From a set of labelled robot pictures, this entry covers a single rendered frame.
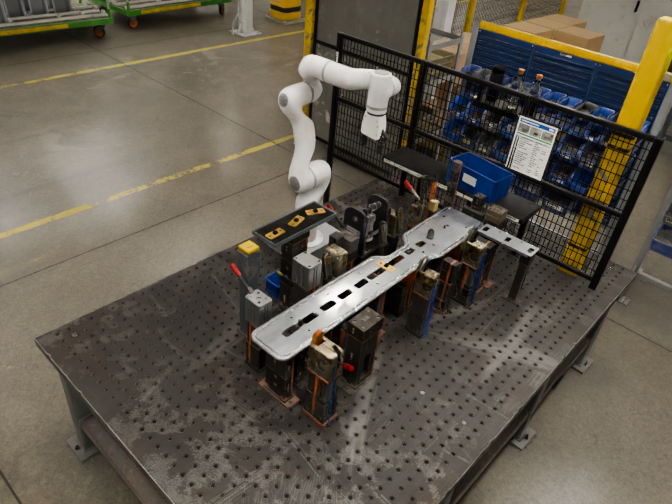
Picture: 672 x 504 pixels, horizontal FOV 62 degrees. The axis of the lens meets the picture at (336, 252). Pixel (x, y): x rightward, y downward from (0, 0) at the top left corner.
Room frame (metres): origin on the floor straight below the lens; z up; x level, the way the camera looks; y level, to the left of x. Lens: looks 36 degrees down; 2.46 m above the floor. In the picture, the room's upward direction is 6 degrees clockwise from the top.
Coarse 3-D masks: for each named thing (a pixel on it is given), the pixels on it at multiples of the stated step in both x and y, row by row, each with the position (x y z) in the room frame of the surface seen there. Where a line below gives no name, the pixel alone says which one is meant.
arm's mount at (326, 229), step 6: (318, 228) 2.52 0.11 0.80; (324, 228) 2.52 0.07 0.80; (330, 228) 2.53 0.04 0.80; (324, 234) 2.47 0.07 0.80; (324, 240) 2.41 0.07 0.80; (270, 246) 2.43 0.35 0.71; (318, 246) 2.35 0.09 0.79; (324, 246) 2.37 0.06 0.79; (312, 252) 2.30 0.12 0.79; (318, 252) 2.34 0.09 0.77; (318, 258) 2.34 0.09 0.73
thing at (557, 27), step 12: (516, 24) 6.56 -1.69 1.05; (528, 24) 6.62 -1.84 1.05; (540, 24) 6.68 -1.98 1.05; (552, 24) 6.74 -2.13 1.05; (564, 24) 6.81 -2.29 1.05; (576, 24) 6.90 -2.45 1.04; (552, 36) 6.52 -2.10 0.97; (564, 36) 6.43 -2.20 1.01; (576, 36) 6.34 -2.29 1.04; (588, 36) 6.36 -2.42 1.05; (600, 36) 6.44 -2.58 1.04; (588, 48) 6.29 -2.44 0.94; (600, 48) 6.51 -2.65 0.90
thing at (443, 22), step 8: (440, 0) 6.67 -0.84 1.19; (448, 0) 6.61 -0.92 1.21; (456, 0) 6.71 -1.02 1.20; (440, 8) 6.66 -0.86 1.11; (448, 8) 6.61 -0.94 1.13; (440, 16) 6.64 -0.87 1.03; (448, 16) 6.63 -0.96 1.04; (440, 24) 6.63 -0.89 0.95; (448, 24) 6.66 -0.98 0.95; (424, 96) 6.63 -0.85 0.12; (432, 96) 6.62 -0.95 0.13
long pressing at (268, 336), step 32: (448, 224) 2.37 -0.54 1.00; (480, 224) 2.40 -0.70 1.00; (384, 256) 2.04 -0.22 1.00; (416, 256) 2.07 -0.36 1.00; (320, 288) 1.77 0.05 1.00; (352, 288) 1.79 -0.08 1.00; (384, 288) 1.82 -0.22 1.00; (288, 320) 1.56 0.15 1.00; (320, 320) 1.58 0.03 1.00; (288, 352) 1.40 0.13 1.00
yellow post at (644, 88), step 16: (656, 32) 2.51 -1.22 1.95; (656, 48) 2.49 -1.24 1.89; (640, 64) 2.52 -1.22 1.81; (656, 64) 2.48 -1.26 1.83; (640, 80) 2.50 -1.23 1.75; (656, 80) 2.47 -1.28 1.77; (640, 96) 2.49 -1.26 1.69; (624, 112) 2.51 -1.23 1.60; (640, 112) 2.47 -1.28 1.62; (640, 128) 2.50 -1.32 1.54; (608, 144) 2.52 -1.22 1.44; (624, 144) 2.48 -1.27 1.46; (624, 160) 2.47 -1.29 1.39; (592, 192) 2.51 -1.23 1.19; (576, 224) 2.52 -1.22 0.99; (592, 224) 2.47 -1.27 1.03; (576, 256) 2.48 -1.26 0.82
